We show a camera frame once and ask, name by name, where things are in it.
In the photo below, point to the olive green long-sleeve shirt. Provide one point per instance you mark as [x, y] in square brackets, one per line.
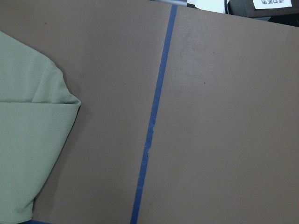
[37, 113]

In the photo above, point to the black box with white label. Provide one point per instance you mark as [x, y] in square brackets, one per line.
[262, 8]

